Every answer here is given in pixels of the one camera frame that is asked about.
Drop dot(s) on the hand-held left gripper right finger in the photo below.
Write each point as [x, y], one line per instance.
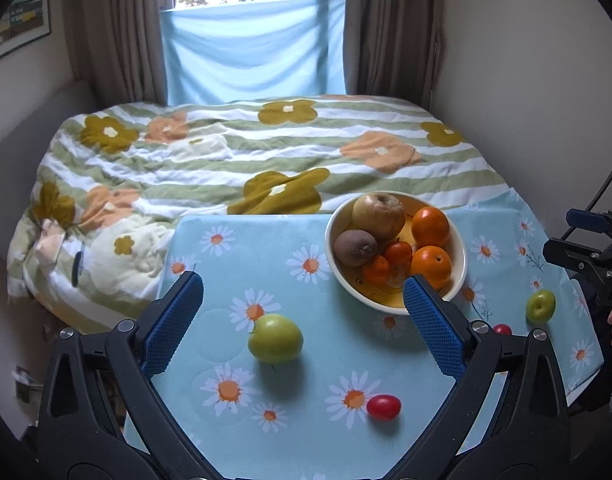
[433, 327]

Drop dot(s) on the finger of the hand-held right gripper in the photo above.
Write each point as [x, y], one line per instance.
[588, 220]
[568, 255]

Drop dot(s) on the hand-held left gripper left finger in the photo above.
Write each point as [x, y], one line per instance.
[173, 322]

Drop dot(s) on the cream bowl with yellow print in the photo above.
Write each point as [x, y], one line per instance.
[451, 280]

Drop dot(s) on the large orange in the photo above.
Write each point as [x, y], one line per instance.
[430, 225]
[432, 265]

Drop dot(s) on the small mandarin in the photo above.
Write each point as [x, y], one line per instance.
[398, 253]
[376, 270]

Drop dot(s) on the brown kiwi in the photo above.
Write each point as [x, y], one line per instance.
[355, 248]

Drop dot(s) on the yellow apple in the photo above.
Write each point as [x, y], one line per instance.
[379, 216]

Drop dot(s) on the small green apple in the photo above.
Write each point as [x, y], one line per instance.
[540, 306]

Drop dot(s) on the red cherry tomato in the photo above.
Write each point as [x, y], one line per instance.
[384, 406]
[502, 329]

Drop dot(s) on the large green apple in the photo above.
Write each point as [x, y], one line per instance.
[276, 339]

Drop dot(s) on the small black object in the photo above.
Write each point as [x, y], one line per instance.
[77, 270]

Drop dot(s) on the blue daisy tablecloth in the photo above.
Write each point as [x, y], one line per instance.
[306, 360]

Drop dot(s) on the striped flower blanket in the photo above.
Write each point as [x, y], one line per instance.
[211, 160]

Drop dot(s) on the white bed headboard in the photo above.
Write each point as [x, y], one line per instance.
[31, 120]

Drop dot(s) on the brown curtain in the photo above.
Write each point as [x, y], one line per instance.
[393, 30]
[118, 30]

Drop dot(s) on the light blue window cloth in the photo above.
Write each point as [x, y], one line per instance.
[256, 55]

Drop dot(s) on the wall socket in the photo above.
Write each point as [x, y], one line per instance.
[23, 382]

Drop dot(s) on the framed wall picture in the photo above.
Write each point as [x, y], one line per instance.
[21, 15]

